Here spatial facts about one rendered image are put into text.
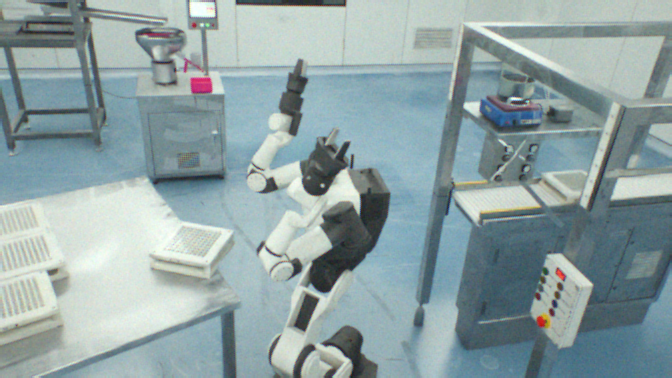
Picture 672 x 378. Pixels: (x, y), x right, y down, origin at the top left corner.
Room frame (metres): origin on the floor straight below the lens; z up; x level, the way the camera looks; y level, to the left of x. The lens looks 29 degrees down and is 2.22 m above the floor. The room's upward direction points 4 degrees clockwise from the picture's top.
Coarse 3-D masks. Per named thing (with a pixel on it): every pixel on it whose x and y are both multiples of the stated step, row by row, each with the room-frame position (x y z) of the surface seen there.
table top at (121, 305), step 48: (96, 192) 2.23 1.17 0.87; (144, 192) 2.26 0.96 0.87; (96, 240) 1.85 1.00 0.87; (144, 240) 1.87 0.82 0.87; (96, 288) 1.56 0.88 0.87; (144, 288) 1.58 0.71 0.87; (192, 288) 1.59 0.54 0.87; (48, 336) 1.31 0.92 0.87; (96, 336) 1.33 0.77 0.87; (144, 336) 1.34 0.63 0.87
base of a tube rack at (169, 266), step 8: (224, 248) 1.82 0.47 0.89; (152, 264) 1.69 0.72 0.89; (160, 264) 1.69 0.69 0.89; (168, 264) 1.69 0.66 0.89; (176, 264) 1.70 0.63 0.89; (184, 264) 1.70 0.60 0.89; (216, 264) 1.71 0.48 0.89; (176, 272) 1.67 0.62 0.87; (184, 272) 1.67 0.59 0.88; (192, 272) 1.66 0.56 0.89; (200, 272) 1.66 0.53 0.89
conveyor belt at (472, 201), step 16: (640, 176) 2.75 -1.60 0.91; (656, 176) 2.76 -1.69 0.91; (464, 192) 2.42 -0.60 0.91; (480, 192) 2.43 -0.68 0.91; (496, 192) 2.44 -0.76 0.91; (512, 192) 2.45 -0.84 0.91; (544, 192) 2.48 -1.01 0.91; (624, 192) 2.55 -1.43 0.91; (640, 192) 2.56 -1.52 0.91; (656, 192) 2.57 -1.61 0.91; (464, 208) 2.30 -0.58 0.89; (480, 208) 2.27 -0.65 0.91; (496, 208) 2.28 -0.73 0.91
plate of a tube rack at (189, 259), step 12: (216, 228) 1.89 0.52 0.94; (168, 240) 1.79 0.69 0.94; (216, 240) 1.81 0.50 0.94; (228, 240) 1.83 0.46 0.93; (156, 252) 1.70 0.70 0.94; (168, 252) 1.71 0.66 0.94; (192, 252) 1.72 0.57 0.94; (216, 252) 1.73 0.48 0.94; (192, 264) 1.66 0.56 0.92; (204, 264) 1.65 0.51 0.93
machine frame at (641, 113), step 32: (512, 32) 2.48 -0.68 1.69; (544, 32) 2.53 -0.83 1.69; (576, 32) 2.58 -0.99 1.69; (608, 32) 2.63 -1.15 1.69; (640, 32) 2.69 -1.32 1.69; (544, 64) 1.88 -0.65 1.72; (608, 96) 1.57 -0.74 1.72; (448, 128) 2.42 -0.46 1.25; (640, 128) 2.75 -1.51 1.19; (448, 160) 2.42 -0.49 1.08; (608, 160) 1.49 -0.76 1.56; (448, 192) 2.43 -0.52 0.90; (608, 192) 1.50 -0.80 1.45; (576, 224) 1.53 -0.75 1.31; (576, 256) 1.49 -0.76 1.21; (416, 288) 2.47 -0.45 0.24; (416, 320) 2.43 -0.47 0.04; (544, 352) 1.49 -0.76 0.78
